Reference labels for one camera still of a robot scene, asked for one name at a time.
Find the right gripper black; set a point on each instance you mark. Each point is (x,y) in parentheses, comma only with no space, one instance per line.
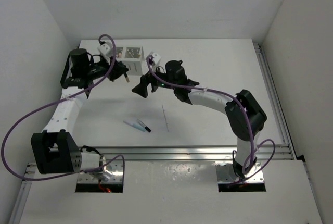
(142,87)

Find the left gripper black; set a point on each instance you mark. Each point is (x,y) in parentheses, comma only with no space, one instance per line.
(117,69)

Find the dark green gold makeup pen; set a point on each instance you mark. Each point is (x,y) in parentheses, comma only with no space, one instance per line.
(126,77)

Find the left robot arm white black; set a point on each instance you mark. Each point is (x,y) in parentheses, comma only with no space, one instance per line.
(54,149)

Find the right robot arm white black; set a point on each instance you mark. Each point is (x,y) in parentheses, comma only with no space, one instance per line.
(246,117)

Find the silver black-capped makeup pen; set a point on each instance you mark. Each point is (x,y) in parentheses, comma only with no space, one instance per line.
(143,125)

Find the white light-blue makeup pen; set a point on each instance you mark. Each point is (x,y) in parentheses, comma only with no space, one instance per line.
(134,125)

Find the white two-slot organizer box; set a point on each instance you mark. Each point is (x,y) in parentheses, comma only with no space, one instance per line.
(134,65)

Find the thin white eyeliner pencil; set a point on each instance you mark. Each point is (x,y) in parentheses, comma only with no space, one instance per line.
(165,118)

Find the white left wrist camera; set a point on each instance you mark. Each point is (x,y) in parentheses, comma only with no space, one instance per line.
(106,50)

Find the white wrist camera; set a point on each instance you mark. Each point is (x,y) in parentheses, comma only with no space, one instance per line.
(106,50)
(153,60)

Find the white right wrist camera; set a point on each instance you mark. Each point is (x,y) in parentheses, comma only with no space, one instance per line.
(153,60)

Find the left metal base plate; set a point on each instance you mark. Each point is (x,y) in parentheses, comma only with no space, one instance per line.
(111,174)

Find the metal base plate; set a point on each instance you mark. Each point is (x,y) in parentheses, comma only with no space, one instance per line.
(226,175)
(111,174)

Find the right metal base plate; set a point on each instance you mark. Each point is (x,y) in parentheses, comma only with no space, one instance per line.
(226,175)

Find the aluminium right side rail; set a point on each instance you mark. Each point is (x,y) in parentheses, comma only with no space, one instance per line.
(273,96)

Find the aluminium rail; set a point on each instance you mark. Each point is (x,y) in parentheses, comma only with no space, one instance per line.
(273,96)
(189,153)

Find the aluminium front rail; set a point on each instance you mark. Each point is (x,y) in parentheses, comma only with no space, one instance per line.
(189,153)

